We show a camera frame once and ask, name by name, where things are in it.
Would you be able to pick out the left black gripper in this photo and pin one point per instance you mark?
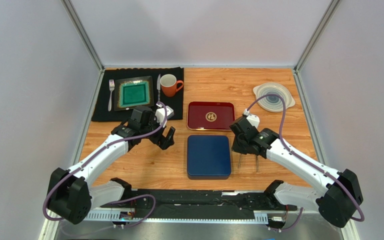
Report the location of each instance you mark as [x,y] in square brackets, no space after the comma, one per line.
[164,142]

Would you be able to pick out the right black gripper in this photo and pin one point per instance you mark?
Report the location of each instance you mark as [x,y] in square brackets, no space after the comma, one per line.
[245,148]

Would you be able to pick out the metal serving tongs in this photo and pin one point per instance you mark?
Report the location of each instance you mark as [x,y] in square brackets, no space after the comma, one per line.
[256,160]

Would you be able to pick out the navy box lid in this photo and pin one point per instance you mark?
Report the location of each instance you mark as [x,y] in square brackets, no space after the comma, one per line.
[208,155]

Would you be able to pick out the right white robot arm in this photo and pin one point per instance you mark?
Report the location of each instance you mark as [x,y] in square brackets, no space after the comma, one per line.
[335,194]

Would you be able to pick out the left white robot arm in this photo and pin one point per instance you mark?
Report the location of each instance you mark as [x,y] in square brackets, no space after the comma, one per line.
[71,194]

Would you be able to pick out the red lacquer tray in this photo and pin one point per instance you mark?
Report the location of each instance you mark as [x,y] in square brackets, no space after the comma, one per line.
[210,115]

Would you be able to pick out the white round plate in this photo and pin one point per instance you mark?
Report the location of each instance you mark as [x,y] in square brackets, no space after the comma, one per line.
[272,92]

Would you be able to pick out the navy box with paper cups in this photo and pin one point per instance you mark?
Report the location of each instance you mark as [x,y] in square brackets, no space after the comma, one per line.
[208,177]

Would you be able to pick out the orange mug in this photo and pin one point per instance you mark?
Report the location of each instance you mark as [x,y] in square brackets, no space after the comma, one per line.
[170,85]

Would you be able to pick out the table knife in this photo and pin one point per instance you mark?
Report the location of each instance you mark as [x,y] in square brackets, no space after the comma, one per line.
[158,88]

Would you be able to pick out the green square plate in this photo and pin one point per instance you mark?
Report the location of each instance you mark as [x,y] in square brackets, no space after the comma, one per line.
[132,92]

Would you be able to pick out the black placemat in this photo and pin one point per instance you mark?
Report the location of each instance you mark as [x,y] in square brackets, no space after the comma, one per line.
[101,113]

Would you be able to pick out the silver fork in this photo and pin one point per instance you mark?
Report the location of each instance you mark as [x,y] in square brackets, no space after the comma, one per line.
[111,89]

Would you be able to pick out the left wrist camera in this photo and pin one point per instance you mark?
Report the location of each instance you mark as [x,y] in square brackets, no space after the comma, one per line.
[163,114]

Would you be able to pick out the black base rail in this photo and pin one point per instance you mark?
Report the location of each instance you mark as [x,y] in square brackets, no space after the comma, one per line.
[200,204]

